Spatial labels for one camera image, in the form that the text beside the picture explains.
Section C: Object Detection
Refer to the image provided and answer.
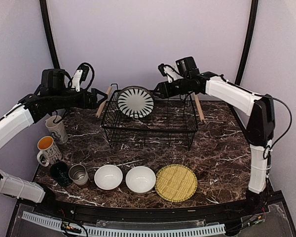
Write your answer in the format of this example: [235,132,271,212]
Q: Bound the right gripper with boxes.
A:
[153,76,191,98]

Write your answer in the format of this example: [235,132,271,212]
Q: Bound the blue striped white plate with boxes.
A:
[117,89,154,119]

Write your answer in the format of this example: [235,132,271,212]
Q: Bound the floral white tall cup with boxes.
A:
[45,115,68,144]

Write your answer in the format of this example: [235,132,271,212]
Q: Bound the patterned white mug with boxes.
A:
[37,136,62,167]

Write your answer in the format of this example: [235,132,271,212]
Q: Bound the orange bowl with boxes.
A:
[94,164,123,190]

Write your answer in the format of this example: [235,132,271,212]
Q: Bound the white brown-band cup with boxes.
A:
[69,164,90,189]

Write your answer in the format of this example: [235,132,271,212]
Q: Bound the dark green mug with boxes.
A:
[50,161,73,187]

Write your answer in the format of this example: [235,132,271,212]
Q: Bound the white ceramic bowl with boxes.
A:
[125,166,156,194]

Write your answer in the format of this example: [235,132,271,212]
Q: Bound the yellow woven plate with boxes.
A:
[155,164,198,202]

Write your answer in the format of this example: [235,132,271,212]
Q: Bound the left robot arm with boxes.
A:
[0,63,108,215]

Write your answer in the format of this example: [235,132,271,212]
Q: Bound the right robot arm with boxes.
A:
[153,56,275,194]

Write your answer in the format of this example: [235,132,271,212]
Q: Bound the grey reindeer plate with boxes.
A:
[119,85,152,93]

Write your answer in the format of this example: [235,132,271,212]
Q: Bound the left wooden rack handle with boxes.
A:
[96,86,112,118]

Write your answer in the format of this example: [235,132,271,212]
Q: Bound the wooden rack handle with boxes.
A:
[193,93,205,123]
[96,86,112,118]

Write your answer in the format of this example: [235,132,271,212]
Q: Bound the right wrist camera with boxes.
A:
[158,63,181,83]

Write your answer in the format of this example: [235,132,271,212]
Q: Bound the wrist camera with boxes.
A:
[158,63,181,83]
[68,62,95,92]

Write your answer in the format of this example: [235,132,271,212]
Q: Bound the black wire dish rack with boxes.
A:
[101,90,199,150]

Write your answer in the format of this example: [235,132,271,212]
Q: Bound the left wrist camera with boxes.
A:
[68,62,95,92]

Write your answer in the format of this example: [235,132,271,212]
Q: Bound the right wooden rack handle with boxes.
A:
[193,93,205,123]

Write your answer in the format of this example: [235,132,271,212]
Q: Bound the black front rail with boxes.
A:
[32,197,269,224]

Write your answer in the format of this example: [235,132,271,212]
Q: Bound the white cable duct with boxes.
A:
[22,211,225,237]

